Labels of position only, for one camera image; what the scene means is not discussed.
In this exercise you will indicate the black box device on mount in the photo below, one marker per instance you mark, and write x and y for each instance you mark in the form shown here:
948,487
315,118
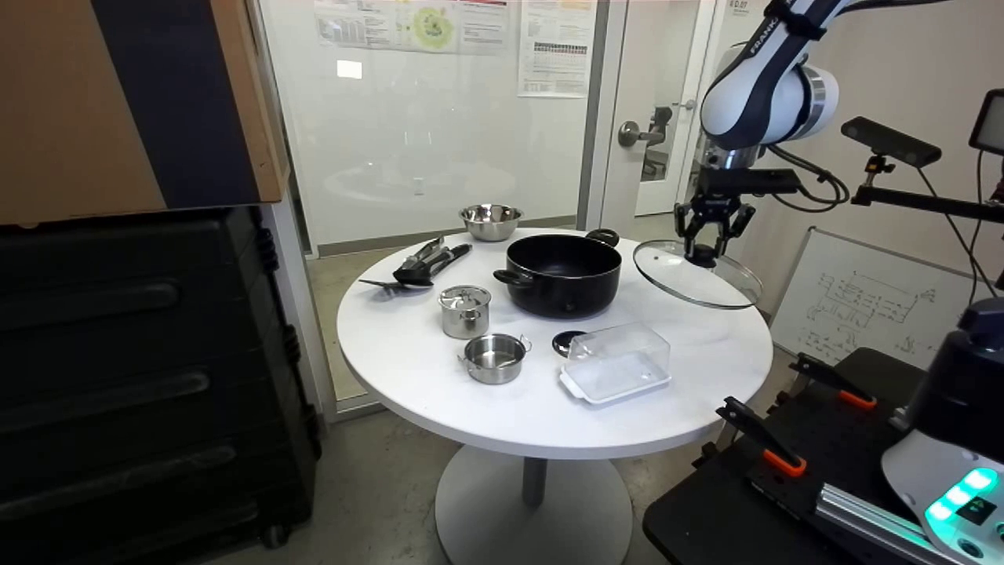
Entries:
992,121

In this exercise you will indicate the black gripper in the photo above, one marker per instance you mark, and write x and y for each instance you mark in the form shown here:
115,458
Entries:
715,207

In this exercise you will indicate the glass office door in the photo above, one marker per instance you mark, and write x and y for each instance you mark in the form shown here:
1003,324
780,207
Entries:
652,63

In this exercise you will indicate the black cooking pot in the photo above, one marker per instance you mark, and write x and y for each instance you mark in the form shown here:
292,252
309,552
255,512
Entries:
558,277

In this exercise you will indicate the cardboard box with dark stripe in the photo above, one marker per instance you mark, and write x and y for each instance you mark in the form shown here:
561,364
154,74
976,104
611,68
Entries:
62,104

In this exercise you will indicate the black camera on stand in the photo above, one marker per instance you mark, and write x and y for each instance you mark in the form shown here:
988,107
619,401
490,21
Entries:
891,141

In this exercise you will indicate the steel cup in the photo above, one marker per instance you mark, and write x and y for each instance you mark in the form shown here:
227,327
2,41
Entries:
466,311

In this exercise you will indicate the small round steel lid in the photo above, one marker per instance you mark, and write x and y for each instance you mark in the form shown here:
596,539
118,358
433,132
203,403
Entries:
569,343

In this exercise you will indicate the black equipment case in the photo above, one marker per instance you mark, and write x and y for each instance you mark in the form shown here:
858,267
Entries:
136,378

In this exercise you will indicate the small steel bowl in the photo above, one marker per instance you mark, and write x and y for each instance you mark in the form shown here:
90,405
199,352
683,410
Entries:
492,358

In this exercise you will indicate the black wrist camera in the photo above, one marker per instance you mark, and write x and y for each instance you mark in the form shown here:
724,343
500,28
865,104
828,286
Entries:
753,182

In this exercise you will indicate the aluminium rail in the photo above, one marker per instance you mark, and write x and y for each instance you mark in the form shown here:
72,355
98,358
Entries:
867,520

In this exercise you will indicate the glass lid with black knob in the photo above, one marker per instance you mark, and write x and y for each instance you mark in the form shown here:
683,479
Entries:
677,283

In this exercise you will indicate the small white label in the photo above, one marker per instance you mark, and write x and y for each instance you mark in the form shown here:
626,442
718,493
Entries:
349,70

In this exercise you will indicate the clear plastic container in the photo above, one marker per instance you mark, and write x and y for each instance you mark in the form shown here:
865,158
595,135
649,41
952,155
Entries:
616,369

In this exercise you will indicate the black perforated robot table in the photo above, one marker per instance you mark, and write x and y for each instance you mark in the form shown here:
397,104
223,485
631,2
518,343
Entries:
733,522

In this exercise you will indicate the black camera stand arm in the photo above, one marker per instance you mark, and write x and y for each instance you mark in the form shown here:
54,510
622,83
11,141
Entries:
929,201

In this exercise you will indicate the white table pedestal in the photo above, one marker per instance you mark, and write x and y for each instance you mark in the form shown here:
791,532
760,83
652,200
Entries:
535,512

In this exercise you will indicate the large steel mixing bowl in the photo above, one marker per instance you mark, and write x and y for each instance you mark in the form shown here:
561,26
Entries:
490,220

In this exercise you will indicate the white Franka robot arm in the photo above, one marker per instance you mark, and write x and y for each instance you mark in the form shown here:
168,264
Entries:
762,94

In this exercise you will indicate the poster with green circle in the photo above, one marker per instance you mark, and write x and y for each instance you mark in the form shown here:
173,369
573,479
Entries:
426,26

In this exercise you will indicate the whiteboard with drawing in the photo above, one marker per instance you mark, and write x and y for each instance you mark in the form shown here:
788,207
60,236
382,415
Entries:
867,301

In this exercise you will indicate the small sign on door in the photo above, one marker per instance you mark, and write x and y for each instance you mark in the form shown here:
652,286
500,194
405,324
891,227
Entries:
652,164

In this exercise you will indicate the white text poster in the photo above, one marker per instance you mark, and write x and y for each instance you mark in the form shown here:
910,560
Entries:
556,48

